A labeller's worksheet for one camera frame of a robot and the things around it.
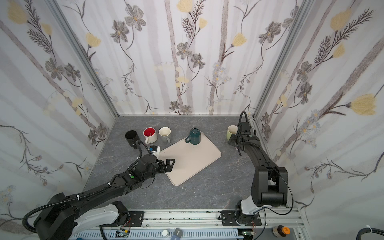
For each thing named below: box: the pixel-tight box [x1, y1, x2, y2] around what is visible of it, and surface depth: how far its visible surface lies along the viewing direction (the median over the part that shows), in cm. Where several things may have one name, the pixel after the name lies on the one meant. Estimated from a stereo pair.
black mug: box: [125, 130, 141, 150], surface depth 100 cm
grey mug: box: [158, 126, 172, 144], surface depth 100 cm
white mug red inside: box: [142, 127, 158, 145], surface depth 103 cm
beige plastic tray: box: [159, 132, 222, 186], surface depth 100 cm
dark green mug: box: [185, 127, 201, 145], surface depth 100 cm
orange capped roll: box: [272, 225, 291, 238], surface depth 66 cm
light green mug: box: [226, 125, 238, 141], surface depth 103 cm
